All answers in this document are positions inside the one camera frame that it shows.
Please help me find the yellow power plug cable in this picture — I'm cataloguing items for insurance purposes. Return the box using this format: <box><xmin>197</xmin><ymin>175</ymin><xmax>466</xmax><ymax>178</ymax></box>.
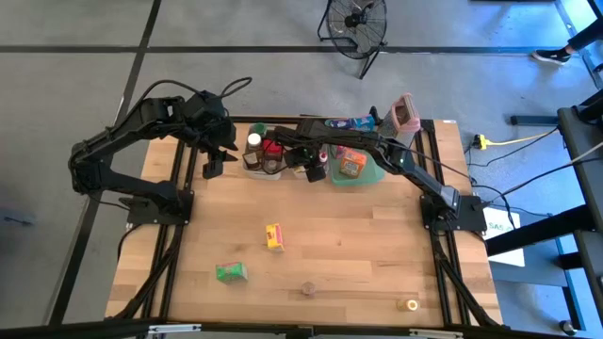
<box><xmin>472</xmin><ymin>126</ymin><xmax>562</xmax><ymax>152</ymax></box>

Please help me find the white paper sheet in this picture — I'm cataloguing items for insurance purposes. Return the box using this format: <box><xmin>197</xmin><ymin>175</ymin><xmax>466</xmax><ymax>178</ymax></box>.
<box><xmin>482</xmin><ymin>206</ymin><xmax>527</xmax><ymax>268</ymax></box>

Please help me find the black side table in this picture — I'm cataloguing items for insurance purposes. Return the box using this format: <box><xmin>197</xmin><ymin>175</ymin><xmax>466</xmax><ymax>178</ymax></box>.
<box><xmin>484</xmin><ymin>89</ymin><xmax>603</xmax><ymax>333</ymax></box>

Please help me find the yellow Corn Pops box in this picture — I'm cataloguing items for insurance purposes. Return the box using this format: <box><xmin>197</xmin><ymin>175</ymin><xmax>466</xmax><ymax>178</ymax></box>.
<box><xmin>264</xmin><ymin>221</ymin><xmax>285</xmax><ymax>253</ymax></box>

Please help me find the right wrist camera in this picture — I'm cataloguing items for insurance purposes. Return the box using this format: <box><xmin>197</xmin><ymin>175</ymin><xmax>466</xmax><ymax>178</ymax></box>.
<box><xmin>304</xmin><ymin>164</ymin><xmax>328</xmax><ymax>184</ymax></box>

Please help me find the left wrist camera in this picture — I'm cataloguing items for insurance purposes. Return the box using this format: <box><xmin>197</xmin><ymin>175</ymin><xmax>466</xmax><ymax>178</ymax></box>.
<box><xmin>202</xmin><ymin>158</ymin><xmax>225</xmax><ymax>180</ymax></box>

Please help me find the teal plastic tray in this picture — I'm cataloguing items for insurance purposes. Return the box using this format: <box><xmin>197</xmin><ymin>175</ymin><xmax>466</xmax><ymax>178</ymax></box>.
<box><xmin>328</xmin><ymin>117</ymin><xmax>386</xmax><ymax>187</ymax></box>

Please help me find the red lid sprinkles jar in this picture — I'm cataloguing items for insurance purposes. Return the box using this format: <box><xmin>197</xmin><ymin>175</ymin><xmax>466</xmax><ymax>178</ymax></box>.
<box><xmin>262</xmin><ymin>138</ymin><xmax>284</xmax><ymax>161</ymax></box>

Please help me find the silver metal bracket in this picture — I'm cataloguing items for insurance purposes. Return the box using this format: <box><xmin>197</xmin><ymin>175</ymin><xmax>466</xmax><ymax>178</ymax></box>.
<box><xmin>408</xmin><ymin>328</ymin><xmax>465</xmax><ymax>339</ymax></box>
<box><xmin>147</xmin><ymin>323</ymin><xmax>203</xmax><ymax>335</ymax></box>

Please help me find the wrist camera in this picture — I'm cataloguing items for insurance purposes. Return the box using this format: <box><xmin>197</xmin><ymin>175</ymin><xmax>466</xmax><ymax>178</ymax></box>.
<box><xmin>202</xmin><ymin>158</ymin><xmax>225</xmax><ymax>180</ymax></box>
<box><xmin>304</xmin><ymin>164</ymin><xmax>328</xmax><ymax>184</ymax></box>

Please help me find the light blue Rice Krispies box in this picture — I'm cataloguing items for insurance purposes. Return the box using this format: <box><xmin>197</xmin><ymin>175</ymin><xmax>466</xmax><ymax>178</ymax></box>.
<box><xmin>349</xmin><ymin>115</ymin><xmax>377</xmax><ymax>133</ymax></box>

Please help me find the orange Frosted Mini Wheats box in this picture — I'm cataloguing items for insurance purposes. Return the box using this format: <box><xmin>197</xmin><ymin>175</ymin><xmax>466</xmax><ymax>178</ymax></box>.
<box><xmin>339</xmin><ymin>149</ymin><xmax>368</xmax><ymax>179</ymax></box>

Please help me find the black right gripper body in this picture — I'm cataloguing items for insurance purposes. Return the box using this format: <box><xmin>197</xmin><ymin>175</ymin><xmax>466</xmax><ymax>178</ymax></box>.
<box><xmin>284</xmin><ymin>146</ymin><xmax>322</xmax><ymax>170</ymax></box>

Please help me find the grey plastic bin with handles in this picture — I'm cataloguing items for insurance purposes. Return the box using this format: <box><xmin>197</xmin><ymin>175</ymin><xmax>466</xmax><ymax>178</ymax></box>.
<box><xmin>241</xmin><ymin>122</ymin><xmax>285</xmax><ymax>182</ymax></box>

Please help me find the person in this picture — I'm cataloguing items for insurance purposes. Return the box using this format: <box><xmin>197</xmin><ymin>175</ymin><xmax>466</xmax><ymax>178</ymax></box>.
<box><xmin>531</xmin><ymin>30</ymin><xmax>603</xmax><ymax>66</ymax></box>

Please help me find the black aluminium table frame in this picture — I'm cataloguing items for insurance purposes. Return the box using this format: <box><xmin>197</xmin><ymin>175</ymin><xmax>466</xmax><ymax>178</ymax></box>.
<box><xmin>0</xmin><ymin>104</ymin><xmax>603</xmax><ymax>339</ymax></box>

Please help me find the black floor fan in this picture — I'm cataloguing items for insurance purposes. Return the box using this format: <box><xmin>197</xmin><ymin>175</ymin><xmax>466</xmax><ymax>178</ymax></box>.
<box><xmin>316</xmin><ymin>0</ymin><xmax>389</xmax><ymax>80</ymax></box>

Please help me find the green Apple Jacks box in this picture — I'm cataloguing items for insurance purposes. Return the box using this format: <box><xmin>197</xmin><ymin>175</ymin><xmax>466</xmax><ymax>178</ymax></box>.
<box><xmin>215</xmin><ymin>261</ymin><xmax>250</xmax><ymax>285</ymax></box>

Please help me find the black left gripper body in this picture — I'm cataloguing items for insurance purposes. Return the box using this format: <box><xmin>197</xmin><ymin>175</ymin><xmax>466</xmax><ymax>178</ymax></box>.
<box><xmin>183</xmin><ymin>91</ymin><xmax>237</xmax><ymax>154</ymax></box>

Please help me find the metal box grater pink handle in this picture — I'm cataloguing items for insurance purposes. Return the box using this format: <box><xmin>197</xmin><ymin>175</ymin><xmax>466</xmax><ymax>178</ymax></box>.
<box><xmin>382</xmin><ymin>92</ymin><xmax>422</xmax><ymax>147</ymax></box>

